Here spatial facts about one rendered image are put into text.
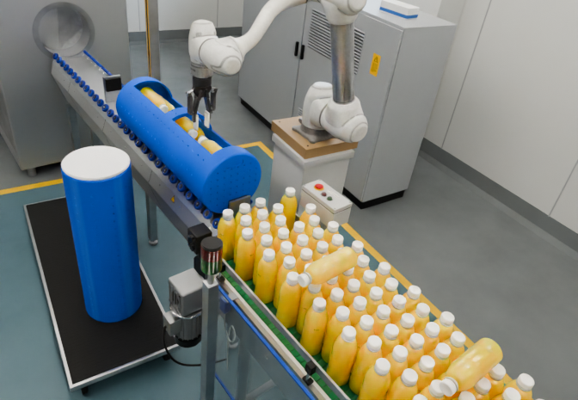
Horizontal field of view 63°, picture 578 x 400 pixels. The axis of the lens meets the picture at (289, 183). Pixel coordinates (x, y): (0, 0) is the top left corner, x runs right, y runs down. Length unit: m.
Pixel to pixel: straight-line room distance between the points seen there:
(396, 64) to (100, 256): 2.15
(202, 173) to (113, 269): 0.78
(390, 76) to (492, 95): 1.30
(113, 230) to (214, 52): 0.97
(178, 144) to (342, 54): 0.78
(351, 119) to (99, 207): 1.17
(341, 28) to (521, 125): 2.51
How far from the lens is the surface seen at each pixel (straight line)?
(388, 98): 3.35
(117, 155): 2.24
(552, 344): 3.38
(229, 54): 1.70
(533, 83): 4.15
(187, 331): 1.96
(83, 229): 2.27
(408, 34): 3.25
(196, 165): 1.89
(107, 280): 2.45
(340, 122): 2.18
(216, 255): 1.38
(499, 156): 4.39
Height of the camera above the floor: 2.16
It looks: 33 degrees down
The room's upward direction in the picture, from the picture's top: 8 degrees clockwise
